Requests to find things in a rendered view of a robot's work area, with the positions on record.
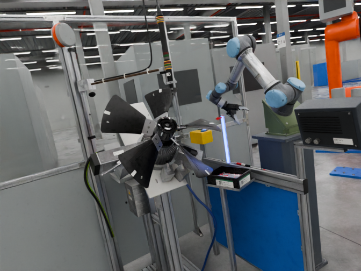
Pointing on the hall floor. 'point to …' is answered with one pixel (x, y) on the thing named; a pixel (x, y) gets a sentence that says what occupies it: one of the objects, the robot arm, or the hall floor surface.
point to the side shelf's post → (149, 239)
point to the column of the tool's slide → (115, 261)
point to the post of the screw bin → (228, 229)
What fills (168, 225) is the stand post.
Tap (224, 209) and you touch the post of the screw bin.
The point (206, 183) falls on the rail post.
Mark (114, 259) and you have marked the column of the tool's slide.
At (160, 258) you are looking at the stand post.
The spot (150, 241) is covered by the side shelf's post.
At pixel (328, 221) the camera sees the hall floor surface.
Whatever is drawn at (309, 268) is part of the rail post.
